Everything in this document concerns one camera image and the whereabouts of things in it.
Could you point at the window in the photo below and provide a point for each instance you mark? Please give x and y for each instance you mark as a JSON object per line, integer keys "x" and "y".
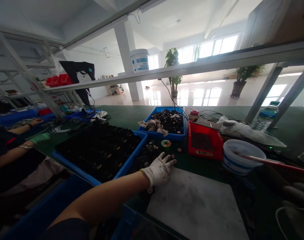
{"x": 207, "y": 48}

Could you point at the white tub with blue stripe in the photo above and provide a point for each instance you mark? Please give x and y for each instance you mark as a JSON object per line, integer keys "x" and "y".
{"x": 235, "y": 162}

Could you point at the blue bin with black parts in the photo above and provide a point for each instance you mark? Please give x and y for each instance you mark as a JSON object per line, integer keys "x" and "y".
{"x": 180, "y": 122}

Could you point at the pile of loose black parts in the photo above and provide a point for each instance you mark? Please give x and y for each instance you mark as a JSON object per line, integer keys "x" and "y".
{"x": 145, "y": 156}

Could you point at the pink-lidded jar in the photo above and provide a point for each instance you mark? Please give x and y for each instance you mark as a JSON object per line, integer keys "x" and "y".
{"x": 194, "y": 115}

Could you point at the person's left hand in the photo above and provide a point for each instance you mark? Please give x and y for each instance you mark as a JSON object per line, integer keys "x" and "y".
{"x": 158, "y": 172}

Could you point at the bushy potted plant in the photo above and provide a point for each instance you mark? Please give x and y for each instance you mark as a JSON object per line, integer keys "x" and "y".
{"x": 242, "y": 80}

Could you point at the grey stone work board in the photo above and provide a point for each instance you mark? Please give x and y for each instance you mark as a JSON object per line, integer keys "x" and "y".
{"x": 194, "y": 207}

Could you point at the red rod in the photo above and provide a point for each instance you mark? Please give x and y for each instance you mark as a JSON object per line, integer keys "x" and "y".
{"x": 274, "y": 163}

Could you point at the tall potted plant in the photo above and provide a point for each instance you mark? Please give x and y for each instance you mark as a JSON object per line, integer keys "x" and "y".
{"x": 173, "y": 75}

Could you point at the cardboard box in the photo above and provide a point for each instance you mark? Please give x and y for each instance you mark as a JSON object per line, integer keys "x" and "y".
{"x": 279, "y": 22}

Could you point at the blue plastic crate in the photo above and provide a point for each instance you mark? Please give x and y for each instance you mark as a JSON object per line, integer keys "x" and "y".
{"x": 49, "y": 212}

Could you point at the small blue bin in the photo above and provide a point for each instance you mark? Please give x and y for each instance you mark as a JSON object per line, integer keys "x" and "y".
{"x": 79, "y": 115}

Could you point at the white metal rack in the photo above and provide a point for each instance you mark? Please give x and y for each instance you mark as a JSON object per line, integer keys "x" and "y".
{"x": 24, "y": 72}

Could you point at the black parts tray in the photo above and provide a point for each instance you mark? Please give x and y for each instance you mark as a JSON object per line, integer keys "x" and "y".
{"x": 97, "y": 147}

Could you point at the white bucket with blue label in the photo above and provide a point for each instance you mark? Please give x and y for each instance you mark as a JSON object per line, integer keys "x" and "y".
{"x": 139, "y": 61}

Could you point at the clear plastic bag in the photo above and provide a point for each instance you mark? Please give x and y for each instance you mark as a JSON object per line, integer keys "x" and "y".
{"x": 252, "y": 133}

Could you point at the large blue plastic bin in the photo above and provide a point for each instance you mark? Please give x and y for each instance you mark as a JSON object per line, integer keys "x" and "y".
{"x": 132, "y": 162}

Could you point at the red plastic bin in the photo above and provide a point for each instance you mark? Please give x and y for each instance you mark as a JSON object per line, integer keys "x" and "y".
{"x": 204, "y": 150}

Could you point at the white metal shelf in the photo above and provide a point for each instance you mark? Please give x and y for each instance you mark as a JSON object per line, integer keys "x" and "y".
{"x": 182, "y": 70}

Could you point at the crumpled grey rag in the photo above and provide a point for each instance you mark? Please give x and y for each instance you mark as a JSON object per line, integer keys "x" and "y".
{"x": 153, "y": 126}

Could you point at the black bag with bear print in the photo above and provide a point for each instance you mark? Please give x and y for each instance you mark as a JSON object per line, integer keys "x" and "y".
{"x": 78, "y": 72}

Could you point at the person's right hand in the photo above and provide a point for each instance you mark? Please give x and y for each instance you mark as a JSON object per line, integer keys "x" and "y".
{"x": 300, "y": 196}

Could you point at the person's left fingers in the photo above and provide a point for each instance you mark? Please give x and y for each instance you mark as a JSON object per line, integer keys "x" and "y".
{"x": 167, "y": 162}

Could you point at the row of red bins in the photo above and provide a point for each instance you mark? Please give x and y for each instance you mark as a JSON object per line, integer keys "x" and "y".
{"x": 58, "y": 80}

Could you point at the clear water bottle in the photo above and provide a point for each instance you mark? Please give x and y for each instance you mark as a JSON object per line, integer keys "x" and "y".
{"x": 264, "y": 120}

